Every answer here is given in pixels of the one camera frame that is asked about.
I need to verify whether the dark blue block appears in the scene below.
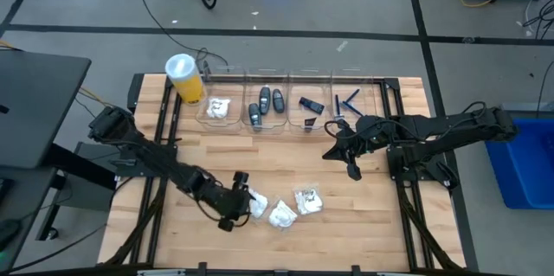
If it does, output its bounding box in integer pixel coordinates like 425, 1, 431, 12
298, 96, 325, 116

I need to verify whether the grey oval toiletry container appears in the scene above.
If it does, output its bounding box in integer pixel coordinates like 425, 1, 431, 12
248, 102, 264, 133
258, 86, 272, 116
272, 88, 286, 114

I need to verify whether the black aluminium table frame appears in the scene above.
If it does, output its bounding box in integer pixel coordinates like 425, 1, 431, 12
97, 72, 468, 276

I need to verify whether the black round object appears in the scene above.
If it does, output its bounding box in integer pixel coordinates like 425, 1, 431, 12
0, 217, 23, 247

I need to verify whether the black desk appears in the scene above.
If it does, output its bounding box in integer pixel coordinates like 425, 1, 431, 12
0, 50, 93, 170

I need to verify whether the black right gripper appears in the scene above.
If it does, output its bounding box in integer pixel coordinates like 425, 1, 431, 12
322, 114, 393, 182

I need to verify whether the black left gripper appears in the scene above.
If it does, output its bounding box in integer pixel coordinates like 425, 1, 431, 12
196, 170, 253, 233

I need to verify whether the yellow wipes canister white lid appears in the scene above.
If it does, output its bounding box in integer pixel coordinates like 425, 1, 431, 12
164, 53, 208, 106

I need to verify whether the grey metal bar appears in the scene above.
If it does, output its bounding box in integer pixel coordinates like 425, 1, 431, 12
499, 101, 554, 115

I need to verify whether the clear plastic bin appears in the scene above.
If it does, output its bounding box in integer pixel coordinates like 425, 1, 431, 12
331, 67, 382, 132
242, 67, 290, 135
194, 66, 246, 132
286, 67, 334, 135

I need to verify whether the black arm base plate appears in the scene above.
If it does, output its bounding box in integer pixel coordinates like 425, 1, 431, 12
113, 144, 178, 178
386, 148, 454, 182

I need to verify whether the black cable bundle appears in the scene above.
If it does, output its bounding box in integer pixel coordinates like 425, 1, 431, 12
521, 0, 554, 40

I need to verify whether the clear vanity pack bag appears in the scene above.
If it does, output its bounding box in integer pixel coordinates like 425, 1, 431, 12
267, 199, 299, 229
247, 188, 269, 220
293, 187, 325, 216
205, 96, 233, 120

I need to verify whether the black desk base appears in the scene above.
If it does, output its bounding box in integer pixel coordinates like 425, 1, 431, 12
36, 141, 120, 242

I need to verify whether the blue plastic tote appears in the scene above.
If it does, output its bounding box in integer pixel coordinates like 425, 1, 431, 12
484, 118, 554, 211

